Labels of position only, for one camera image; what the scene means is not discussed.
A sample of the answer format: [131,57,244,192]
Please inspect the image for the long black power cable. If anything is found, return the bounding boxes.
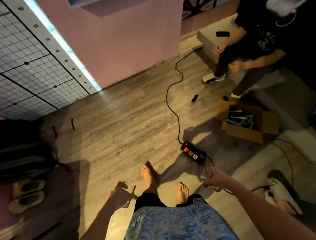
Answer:
[165,48,201,145]

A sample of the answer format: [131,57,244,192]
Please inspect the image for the person's right forearm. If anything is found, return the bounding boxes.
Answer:
[223,177,316,240]

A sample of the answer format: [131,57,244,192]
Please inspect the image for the white grid calibration board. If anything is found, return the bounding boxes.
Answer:
[0,0,102,120]

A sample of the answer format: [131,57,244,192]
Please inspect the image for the person's left forearm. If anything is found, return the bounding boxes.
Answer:
[79,202,124,240]

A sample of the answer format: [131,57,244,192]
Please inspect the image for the thin black cable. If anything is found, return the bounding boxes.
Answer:
[272,138,316,181]

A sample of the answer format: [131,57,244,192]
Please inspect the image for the blue patterned shirt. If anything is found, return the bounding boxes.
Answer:
[123,201,240,240]

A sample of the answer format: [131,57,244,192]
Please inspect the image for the open cardboard box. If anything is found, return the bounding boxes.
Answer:
[216,96,280,145]

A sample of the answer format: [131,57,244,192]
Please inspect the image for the black shorts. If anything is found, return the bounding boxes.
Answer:
[133,192,210,213]

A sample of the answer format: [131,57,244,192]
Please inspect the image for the person's right hand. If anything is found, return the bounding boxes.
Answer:
[202,167,232,190]

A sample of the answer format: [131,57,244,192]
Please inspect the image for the white and black sandal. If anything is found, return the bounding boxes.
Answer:
[264,169,304,216]

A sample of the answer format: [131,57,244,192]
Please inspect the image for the black power strip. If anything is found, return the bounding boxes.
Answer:
[180,141,207,165]

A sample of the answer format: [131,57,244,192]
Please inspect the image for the green and white box contents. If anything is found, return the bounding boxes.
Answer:
[227,110,255,130]

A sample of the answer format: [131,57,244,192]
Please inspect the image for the person's left hand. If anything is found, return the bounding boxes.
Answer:
[109,181,138,210]

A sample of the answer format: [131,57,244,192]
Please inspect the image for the clear drinking glass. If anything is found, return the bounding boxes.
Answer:
[121,181,137,209]
[200,169,223,193]

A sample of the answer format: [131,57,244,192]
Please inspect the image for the cream slipper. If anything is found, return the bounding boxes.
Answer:
[8,191,45,214]
[12,179,46,199]

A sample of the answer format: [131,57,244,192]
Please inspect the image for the dark patterned wall picture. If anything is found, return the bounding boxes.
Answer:
[182,0,218,21]

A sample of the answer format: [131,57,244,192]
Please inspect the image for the beige raised platform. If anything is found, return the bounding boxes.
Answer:
[197,14,316,162]

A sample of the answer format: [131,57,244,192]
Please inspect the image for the black backpack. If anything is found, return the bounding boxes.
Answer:
[0,119,70,186]

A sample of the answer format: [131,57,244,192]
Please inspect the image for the person's left foot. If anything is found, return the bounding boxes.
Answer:
[141,164,160,196]

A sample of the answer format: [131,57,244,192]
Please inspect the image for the person's right foot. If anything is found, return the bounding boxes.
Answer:
[177,182,190,205]

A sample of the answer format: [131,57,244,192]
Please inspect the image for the person's foot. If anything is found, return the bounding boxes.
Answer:
[177,182,190,205]
[141,164,160,196]

